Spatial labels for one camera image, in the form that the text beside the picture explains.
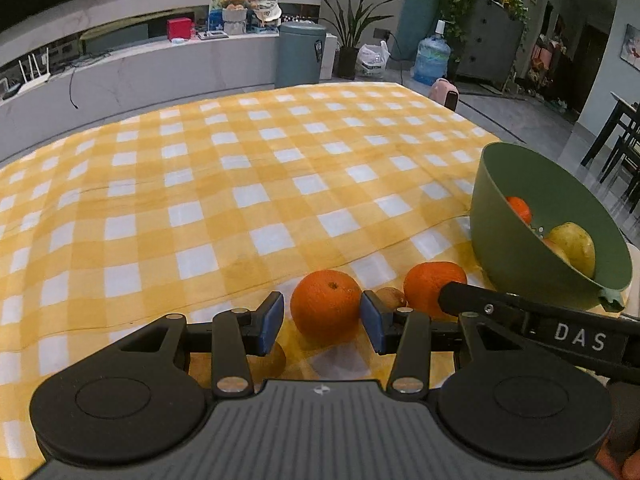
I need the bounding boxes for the yellow-green pear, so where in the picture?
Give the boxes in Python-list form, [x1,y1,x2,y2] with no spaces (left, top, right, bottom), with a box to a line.
[547,222,596,278]

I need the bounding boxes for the blue water jug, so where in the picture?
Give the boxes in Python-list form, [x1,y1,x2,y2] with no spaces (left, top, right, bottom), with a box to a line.
[412,20,451,86]

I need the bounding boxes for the yellow checkered tablecloth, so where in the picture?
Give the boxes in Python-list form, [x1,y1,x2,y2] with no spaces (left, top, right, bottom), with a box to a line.
[1,82,492,479]

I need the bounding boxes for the green colander bowl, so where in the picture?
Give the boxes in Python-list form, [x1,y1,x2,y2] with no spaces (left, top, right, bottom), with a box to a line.
[470,142,632,313]

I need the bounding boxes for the dark dining chairs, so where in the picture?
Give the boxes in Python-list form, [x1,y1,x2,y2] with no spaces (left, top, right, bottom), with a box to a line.
[579,91,640,216]

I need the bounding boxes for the white plastic bag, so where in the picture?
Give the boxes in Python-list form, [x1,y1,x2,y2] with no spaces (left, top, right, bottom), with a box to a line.
[355,39,390,79]

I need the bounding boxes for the right hand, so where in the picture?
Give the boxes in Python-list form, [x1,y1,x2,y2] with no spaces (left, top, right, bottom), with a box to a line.
[597,380,640,480]

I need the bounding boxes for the white curved tv cabinet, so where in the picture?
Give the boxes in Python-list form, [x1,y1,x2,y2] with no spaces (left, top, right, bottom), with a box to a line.
[0,31,339,162]

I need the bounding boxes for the dark green cabinet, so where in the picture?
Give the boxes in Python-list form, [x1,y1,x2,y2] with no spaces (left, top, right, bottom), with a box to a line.
[457,0,524,88]

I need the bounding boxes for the brown kiwi fruit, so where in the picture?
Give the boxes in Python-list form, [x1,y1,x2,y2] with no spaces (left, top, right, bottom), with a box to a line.
[375,287,407,310]

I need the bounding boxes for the white wifi router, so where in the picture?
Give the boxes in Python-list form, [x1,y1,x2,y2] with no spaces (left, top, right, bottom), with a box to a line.
[18,49,51,88]

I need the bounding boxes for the pink small heater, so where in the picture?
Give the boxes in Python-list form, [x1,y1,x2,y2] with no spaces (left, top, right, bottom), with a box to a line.
[428,78,459,110]

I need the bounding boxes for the potted green plant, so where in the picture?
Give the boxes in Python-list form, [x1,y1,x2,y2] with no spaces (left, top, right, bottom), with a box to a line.
[322,0,397,80]

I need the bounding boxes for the red box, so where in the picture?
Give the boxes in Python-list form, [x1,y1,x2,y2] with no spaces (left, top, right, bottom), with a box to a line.
[166,18,193,41]

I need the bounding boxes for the orange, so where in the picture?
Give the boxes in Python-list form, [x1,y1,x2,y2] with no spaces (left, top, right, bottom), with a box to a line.
[290,270,361,346]
[404,261,468,321]

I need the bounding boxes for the grey-green trash bin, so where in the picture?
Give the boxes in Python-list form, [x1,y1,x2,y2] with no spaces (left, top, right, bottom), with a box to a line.
[274,22,326,88]

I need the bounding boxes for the small orange mandarin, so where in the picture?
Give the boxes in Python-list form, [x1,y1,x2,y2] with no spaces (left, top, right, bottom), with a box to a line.
[506,196,533,226]

